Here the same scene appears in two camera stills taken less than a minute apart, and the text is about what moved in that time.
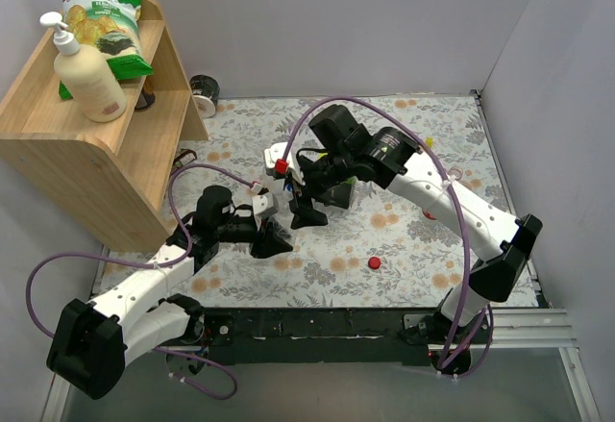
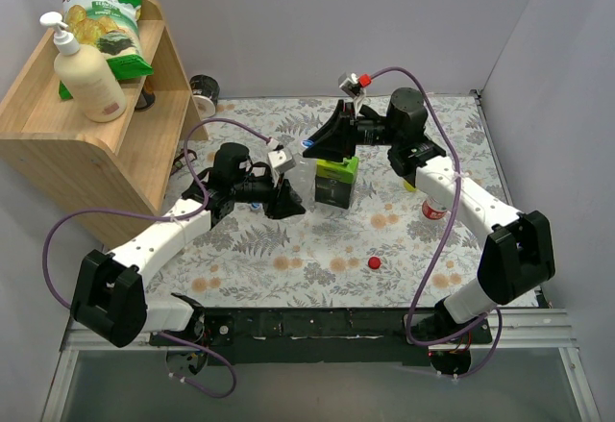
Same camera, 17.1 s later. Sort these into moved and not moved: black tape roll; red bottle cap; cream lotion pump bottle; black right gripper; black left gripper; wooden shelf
Moved: black left gripper; black right gripper
Not moved: black tape roll; cream lotion pump bottle; wooden shelf; red bottle cap
